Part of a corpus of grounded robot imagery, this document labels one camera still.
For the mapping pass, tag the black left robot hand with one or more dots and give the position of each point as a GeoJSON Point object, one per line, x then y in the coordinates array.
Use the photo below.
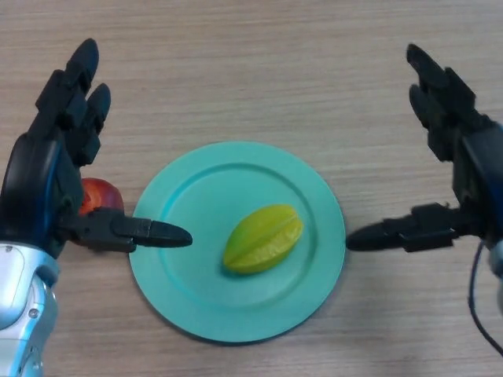
{"type": "Point", "coordinates": [31, 184]}

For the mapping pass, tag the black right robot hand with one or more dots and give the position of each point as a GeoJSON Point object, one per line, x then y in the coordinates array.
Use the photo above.
{"type": "Point", "coordinates": [479, 169]}

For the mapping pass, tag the yellow starfruit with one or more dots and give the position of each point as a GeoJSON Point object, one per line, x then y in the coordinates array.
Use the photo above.
{"type": "Point", "coordinates": [263, 239]}

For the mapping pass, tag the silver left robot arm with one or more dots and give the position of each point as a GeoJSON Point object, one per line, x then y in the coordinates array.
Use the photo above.
{"type": "Point", "coordinates": [19, 306]}

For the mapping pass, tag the teal round plate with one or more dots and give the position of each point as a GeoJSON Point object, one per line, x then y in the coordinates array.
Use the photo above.
{"type": "Point", "coordinates": [188, 282]}

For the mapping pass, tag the red apple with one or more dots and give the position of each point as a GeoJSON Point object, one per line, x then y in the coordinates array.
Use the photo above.
{"type": "Point", "coordinates": [104, 194]}

